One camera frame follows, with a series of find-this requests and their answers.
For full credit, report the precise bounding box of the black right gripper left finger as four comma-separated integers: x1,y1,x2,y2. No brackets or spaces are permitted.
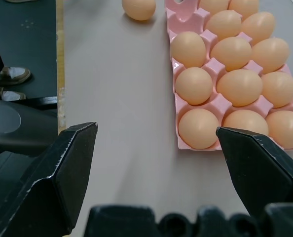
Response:
0,121,99,237

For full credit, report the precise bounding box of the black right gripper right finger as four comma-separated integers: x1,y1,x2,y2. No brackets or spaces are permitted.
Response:
216,126,293,218

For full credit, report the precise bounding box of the beige egg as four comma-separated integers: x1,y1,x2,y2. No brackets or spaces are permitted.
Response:
199,0,232,15
222,109,270,137
174,67,214,106
216,69,264,108
210,37,253,71
264,110,293,150
170,31,207,69
251,37,291,75
205,10,243,41
260,71,293,109
241,11,276,46
178,108,220,150
121,0,156,21
229,0,259,20

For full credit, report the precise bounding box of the pink egg tray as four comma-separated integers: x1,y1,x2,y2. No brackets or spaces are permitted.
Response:
165,0,293,151

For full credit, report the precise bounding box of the dark grey robot body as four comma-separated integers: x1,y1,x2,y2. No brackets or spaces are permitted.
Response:
0,99,61,158

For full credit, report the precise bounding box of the brown and white shoe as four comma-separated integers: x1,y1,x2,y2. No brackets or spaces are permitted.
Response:
0,66,32,86
0,86,27,101

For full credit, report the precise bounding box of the black frame bar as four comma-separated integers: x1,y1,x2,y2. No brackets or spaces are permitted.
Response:
25,95,59,108

